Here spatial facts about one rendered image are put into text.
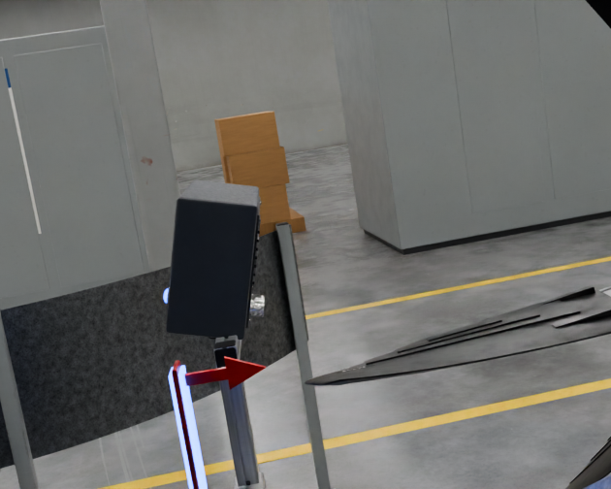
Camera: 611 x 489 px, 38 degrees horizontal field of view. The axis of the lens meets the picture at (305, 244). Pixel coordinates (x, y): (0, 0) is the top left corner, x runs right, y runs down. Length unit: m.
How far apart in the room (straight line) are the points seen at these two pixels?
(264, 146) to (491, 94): 2.64
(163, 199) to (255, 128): 3.91
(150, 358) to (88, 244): 4.24
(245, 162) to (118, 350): 6.39
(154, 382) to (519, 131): 5.07
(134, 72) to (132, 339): 2.65
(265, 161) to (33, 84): 2.89
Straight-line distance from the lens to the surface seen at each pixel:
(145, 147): 4.87
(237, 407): 1.20
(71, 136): 6.61
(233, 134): 8.68
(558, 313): 0.65
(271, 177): 8.74
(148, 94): 4.87
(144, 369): 2.46
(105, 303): 2.39
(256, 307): 1.24
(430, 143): 6.87
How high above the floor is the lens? 1.37
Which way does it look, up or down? 10 degrees down
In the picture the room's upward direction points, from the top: 9 degrees counter-clockwise
